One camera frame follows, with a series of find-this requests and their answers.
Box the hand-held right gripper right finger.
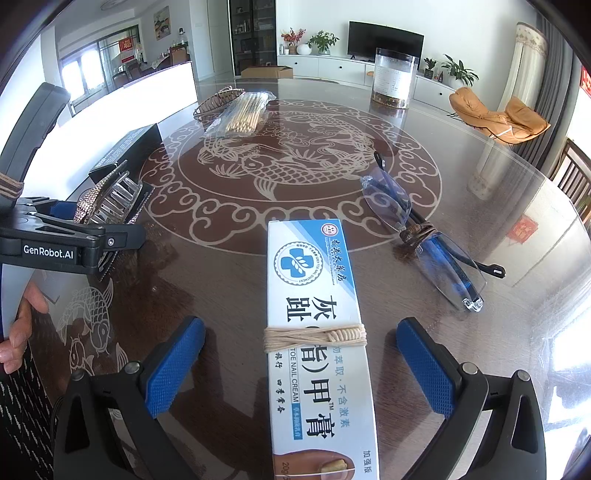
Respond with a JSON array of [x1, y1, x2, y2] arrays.
[[396, 318, 548, 480]]

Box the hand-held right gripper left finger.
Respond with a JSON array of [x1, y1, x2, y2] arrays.
[[53, 316, 206, 480]]

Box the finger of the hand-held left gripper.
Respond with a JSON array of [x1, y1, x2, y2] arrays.
[[19, 198, 147, 253], [88, 159, 130, 186]]

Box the silver rhinestone bow hair clip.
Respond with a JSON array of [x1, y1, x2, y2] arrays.
[[74, 173, 153, 282]]

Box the white blue ointment box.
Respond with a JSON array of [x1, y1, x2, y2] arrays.
[[267, 218, 379, 480]]

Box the gold pearl hair clip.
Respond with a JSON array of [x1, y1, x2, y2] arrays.
[[193, 86, 246, 121]]

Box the cotton swab pack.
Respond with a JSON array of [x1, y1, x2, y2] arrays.
[[203, 91, 276, 139]]

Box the patterned brown glass desktop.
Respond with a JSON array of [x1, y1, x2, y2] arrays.
[[0, 76, 591, 480]]

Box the person's left hand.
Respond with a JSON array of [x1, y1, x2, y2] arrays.
[[0, 281, 49, 376]]

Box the black product box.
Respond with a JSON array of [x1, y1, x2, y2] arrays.
[[92, 124, 162, 185]]

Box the rimless glasses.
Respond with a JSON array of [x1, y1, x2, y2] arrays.
[[360, 151, 505, 313]]

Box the black patterned clothing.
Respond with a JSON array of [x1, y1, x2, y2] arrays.
[[0, 342, 63, 480]]

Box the cardboard box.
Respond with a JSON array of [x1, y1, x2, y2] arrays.
[[240, 66, 294, 79]]

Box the dark display shelf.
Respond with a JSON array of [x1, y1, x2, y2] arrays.
[[228, 0, 278, 77]]

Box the red flower arrangement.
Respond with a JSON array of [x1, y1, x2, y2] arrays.
[[281, 28, 306, 55]]

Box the wooden chair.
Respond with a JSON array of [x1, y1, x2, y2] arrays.
[[549, 138, 591, 227]]

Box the white television cabinet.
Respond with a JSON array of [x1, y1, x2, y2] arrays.
[[277, 54, 462, 93]]

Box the bushy green potted plant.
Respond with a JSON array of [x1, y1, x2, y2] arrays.
[[307, 30, 340, 56]]

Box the orange lounge chair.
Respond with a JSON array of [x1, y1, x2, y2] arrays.
[[449, 88, 551, 146]]

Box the clear jar with black lid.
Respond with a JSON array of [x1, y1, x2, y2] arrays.
[[370, 47, 420, 110]]

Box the grey curtain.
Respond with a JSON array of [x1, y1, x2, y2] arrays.
[[512, 34, 585, 171]]

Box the large-leaf potted plant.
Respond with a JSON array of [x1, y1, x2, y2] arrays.
[[438, 54, 480, 88]]

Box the black television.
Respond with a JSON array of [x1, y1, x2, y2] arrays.
[[348, 21, 424, 62]]

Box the cream curtain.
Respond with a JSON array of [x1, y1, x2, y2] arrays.
[[496, 22, 550, 114]]

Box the beige cord loop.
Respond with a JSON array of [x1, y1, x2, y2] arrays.
[[263, 324, 369, 354], [0, 172, 25, 199]]

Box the brown cord loop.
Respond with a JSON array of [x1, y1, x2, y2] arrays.
[[399, 222, 437, 252]]

